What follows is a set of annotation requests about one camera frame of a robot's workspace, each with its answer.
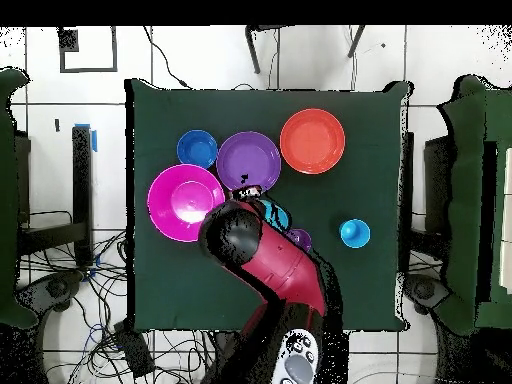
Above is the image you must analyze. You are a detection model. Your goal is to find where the large pink bowl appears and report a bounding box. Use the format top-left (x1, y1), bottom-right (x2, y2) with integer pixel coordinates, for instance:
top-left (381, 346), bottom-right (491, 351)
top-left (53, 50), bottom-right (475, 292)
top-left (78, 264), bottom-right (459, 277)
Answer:
top-left (146, 163), bottom-right (227, 244)

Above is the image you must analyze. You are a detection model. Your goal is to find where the light blue plastic cup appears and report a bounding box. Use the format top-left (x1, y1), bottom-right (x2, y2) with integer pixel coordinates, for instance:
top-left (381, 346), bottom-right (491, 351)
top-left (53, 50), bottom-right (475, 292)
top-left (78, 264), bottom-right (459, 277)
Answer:
top-left (338, 218), bottom-right (372, 250)

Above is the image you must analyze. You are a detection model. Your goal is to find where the black power strip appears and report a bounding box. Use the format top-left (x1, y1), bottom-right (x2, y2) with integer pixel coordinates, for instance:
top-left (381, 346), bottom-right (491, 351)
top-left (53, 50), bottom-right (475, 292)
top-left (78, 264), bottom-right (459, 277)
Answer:
top-left (112, 319), bottom-right (156, 379)

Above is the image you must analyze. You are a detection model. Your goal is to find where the black camera stand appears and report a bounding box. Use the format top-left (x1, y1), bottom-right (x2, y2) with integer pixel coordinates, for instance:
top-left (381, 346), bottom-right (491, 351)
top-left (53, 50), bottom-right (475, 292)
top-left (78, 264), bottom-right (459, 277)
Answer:
top-left (244, 24), bottom-right (368, 76)

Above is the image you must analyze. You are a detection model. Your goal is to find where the thin black floor cable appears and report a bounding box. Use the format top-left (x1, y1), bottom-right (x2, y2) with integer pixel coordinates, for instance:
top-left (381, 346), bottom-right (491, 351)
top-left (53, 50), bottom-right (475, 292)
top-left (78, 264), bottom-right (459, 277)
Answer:
top-left (142, 25), bottom-right (194, 90)

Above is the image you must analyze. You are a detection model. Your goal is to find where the light blue small bowl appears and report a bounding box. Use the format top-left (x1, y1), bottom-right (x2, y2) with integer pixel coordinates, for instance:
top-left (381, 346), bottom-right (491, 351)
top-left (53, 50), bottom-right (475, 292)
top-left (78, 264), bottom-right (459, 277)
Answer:
top-left (257, 198), bottom-right (292, 233)

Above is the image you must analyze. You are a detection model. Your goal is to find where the wide orange bowl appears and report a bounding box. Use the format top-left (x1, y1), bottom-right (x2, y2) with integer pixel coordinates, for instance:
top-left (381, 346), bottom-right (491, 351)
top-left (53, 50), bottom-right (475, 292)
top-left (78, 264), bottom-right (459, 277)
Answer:
top-left (279, 108), bottom-right (346, 176)

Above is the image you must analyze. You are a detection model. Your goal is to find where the black bench frame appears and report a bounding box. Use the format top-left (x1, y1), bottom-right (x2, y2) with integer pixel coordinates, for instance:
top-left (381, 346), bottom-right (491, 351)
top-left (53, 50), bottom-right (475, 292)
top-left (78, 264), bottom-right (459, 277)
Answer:
top-left (15, 125), bottom-right (96, 268)
top-left (400, 131), bottom-right (456, 241)

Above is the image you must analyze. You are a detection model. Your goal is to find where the black round machine base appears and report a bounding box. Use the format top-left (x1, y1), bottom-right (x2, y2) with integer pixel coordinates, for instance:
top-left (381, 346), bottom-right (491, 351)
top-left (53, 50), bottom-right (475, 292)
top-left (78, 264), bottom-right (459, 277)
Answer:
top-left (402, 273), bottom-right (452, 316)
top-left (17, 271), bottom-right (86, 314)

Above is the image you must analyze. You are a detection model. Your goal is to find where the purple plastic cup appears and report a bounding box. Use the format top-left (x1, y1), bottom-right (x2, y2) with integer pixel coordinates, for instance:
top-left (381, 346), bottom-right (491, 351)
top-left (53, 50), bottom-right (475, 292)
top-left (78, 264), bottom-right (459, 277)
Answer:
top-left (286, 228), bottom-right (314, 254)

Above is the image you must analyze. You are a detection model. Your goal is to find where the wide purple bowl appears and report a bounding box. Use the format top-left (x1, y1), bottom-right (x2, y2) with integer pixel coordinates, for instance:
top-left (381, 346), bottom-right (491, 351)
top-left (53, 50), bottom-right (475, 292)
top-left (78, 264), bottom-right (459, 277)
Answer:
top-left (216, 130), bottom-right (283, 193)

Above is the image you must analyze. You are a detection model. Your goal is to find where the green-clothed side table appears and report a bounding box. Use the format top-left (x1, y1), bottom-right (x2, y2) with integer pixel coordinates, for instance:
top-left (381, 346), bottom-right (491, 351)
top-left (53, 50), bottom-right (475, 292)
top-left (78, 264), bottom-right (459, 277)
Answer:
top-left (0, 67), bottom-right (39, 329)
top-left (434, 75), bottom-right (512, 336)

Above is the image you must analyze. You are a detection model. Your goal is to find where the dark blue small bowl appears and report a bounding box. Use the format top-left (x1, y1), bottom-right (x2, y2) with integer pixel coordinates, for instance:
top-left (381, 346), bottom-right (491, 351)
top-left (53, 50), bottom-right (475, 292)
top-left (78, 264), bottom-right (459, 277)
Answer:
top-left (176, 128), bottom-right (220, 170)

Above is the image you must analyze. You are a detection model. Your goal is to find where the dark green tablecloth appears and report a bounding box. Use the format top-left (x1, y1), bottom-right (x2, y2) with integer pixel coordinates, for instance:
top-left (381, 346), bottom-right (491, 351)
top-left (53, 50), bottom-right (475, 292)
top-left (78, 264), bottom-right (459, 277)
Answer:
top-left (125, 78), bottom-right (412, 335)

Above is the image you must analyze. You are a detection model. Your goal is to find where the tangle of floor cables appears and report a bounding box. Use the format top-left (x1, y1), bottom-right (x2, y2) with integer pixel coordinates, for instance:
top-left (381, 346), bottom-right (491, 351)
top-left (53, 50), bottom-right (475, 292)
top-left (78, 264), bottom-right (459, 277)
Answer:
top-left (18, 209), bottom-right (219, 384)

